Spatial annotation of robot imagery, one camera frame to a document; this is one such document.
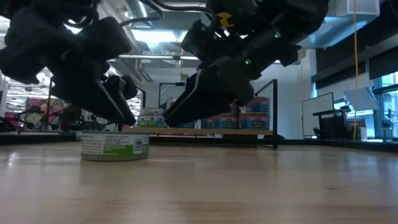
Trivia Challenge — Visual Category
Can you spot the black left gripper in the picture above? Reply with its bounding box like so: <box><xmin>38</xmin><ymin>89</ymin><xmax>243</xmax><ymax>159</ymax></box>
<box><xmin>46</xmin><ymin>40</ymin><xmax>137</xmax><ymax>126</ymax></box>

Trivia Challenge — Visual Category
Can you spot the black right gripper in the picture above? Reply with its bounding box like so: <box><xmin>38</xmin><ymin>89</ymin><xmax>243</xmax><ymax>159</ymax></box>
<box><xmin>163</xmin><ymin>57</ymin><xmax>262</xmax><ymax>128</ymax></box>

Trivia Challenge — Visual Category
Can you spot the colourful patterned cloth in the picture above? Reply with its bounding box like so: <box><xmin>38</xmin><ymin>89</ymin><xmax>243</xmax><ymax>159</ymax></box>
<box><xmin>24</xmin><ymin>96</ymin><xmax>66</xmax><ymax>130</ymax></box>

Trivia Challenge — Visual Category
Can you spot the yellow tape tag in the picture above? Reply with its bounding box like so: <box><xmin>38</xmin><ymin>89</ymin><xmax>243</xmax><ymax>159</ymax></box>
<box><xmin>216</xmin><ymin>12</ymin><xmax>234</xmax><ymax>27</ymax></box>

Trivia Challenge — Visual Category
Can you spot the white board on stand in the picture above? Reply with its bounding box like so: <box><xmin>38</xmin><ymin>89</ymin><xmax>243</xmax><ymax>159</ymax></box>
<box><xmin>301</xmin><ymin>91</ymin><xmax>335</xmax><ymax>139</ymax></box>

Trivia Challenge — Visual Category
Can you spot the black perforated cart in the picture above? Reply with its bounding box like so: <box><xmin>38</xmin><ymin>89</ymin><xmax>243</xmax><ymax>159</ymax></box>
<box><xmin>312</xmin><ymin>108</ymin><xmax>349</xmax><ymax>141</ymax></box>

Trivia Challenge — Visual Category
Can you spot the white angled panel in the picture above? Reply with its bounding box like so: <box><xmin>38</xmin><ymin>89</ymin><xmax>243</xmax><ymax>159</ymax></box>
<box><xmin>343</xmin><ymin>88</ymin><xmax>379</xmax><ymax>112</ymax></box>

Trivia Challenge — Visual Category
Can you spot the white ceiling air unit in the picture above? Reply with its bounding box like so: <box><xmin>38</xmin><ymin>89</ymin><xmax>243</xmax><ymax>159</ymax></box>
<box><xmin>297</xmin><ymin>0</ymin><xmax>381</xmax><ymax>50</ymax></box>

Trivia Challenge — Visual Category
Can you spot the glass window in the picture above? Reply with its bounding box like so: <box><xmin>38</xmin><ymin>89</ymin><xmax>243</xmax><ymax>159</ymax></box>
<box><xmin>371</xmin><ymin>72</ymin><xmax>398</xmax><ymax>138</ymax></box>

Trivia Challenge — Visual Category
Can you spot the black overhead beam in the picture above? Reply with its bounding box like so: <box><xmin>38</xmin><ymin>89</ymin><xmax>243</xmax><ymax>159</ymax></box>
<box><xmin>310</xmin><ymin>30</ymin><xmax>398</xmax><ymax>91</ymax></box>

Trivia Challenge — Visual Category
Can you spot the black metal frame stand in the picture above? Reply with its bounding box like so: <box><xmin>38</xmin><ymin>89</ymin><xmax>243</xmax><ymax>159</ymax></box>
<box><xmin>158</xmin><ymin>81</ymin><xmax>187</xmax><ymax>110</ymax></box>

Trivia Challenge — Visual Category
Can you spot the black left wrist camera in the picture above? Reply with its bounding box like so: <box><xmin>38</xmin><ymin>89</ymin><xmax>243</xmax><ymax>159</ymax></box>
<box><xmin>83</xmin><ymin>17</ymin><xmax>133</xmax><ymax>63</ymax></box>

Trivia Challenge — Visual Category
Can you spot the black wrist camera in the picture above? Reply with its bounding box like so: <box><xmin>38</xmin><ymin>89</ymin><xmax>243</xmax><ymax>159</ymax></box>
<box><xmin>181</xmin><ymin>19</ymin><xmax>218</xmax><ymax>62</ymax></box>
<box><xmin>83</xmin><ymin>17</ymin><xmax>133</xmax><ymax>63</ymax></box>

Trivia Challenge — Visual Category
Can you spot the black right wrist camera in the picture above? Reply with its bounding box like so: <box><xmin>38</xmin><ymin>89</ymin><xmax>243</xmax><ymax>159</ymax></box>
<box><xmin>181</xmin><ymin>19</ymin><xmax>218</xmax><ymax>62</ymax></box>

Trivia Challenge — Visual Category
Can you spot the black cable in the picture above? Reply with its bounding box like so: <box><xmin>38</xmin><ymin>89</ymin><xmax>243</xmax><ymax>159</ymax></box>
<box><xmin>119</xmin><ymin>0</ymin><xmax>164</xmax><ymax>27</ymax></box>
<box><xmin>152</xmin><ymin>0</ymin><xmax>215</xmax><ymax>16</ymax></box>

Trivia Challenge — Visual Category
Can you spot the silver ceiling duct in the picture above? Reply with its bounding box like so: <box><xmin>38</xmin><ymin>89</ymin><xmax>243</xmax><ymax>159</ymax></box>
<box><xmin>124</xmin><ymin>0</ymin><xmax>147</xmax><ymax>19</ymax></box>

